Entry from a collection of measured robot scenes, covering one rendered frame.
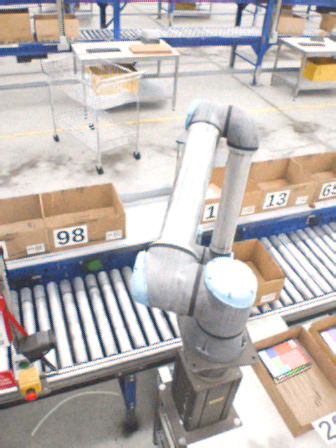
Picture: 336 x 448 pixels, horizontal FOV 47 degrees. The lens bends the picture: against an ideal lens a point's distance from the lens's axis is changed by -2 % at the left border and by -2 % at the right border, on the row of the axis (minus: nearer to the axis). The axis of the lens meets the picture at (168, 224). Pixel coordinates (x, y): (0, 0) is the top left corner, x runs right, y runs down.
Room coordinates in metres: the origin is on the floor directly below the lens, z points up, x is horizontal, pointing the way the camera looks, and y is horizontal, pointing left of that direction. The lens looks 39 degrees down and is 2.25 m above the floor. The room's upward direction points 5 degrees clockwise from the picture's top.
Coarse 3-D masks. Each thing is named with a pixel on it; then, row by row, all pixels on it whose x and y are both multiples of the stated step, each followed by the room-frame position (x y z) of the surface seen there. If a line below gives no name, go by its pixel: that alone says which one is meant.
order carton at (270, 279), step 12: (252, 240) 1.55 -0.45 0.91; (240, 252) 1.53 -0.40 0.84; (252, 252) 1.56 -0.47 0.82; (264, 252) 1.48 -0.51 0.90; (252, 264) 1.53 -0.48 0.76; (264, 264) 1.46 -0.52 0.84; (276, 264) 1.38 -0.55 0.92; (264, 276) 1.43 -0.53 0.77; (276, 276) 1.35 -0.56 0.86; (264, 288) 1.25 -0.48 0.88; (276, 288) 1.28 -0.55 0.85; (276, 300) 1.29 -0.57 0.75
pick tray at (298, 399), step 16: (272, 336) 1.01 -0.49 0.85; (288, 336) 1.05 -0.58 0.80; (304, 336) 1.04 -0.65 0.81; (304, 352) 0.99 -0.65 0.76; (320, 352) 0.95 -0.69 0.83; (256, 368) 0.88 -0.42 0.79; (320, 368) 0.91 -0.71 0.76; (272, 384) 0.79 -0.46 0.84; (288, 384) 0.83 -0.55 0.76; (304, 384) 0.84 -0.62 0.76; (320, 384) 0.84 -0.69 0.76; (272, 400) 0.76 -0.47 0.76; (288, 400) 0.76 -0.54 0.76; (304, 400) 0.77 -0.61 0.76; (320, 400) 0.77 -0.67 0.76; (288, 416) 0.67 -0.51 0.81; (304, 416) 0.70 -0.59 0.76; (320, 416) 0.70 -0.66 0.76; (304, 432) 0.63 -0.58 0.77
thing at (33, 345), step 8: (24, 336) 0.75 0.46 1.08; (32, 336) 0.75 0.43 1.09; (40, 336) 0.75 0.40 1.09; (48, 336) 0.76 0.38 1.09; (24, 344) 0.72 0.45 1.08; (32, 344) 0.72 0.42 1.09; (40, 344) 0.73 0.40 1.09; (48, 344) 0.73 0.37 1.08; (56, 344) 0.75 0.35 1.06; (24, 352) 0.70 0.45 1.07; (32, 352) 0.71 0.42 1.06; (40, 352) 0.72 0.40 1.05; (32, 360) 0.72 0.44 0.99
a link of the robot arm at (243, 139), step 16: (240, 112) 1.26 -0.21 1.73; (240, 128) 1.22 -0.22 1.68; (256, 128) 1.25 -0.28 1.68; (240, 144) 1.21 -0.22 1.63; (256, 144) 1.22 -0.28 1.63; (240, 160) 1.21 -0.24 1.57; (224, 176) 1.23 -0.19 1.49; (240, 176) 1.20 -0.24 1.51; (224, 192) 1.20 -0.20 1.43; (240, 192) 1.19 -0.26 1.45; (224, 208) 1.18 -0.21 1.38; (240, 208) 1.20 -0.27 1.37; (224, 224) 1.17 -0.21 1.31; (224, 240) 1.15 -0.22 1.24; (208, 256) 1.15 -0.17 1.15; (224, 256) 1.14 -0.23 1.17
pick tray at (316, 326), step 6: (324, 318) 1.12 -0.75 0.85; (330, 318) 1.14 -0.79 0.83; (312, 324) 1.09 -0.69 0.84; (318, 324) 1.11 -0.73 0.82; (324, 324) 1.13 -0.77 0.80; (330, 324) 1.15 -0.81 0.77; (312, 330) 1.06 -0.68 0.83; (318, 330) 1.12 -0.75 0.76; (312, 336) 1.05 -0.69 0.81; (318, 336) 1.03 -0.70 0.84; (318, 342) 1.01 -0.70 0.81; (324, 342) 0.99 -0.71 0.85; (324, 348) 0.98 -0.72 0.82; (330, 354) 0.94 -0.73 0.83; (330, 360) 0.93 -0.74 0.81
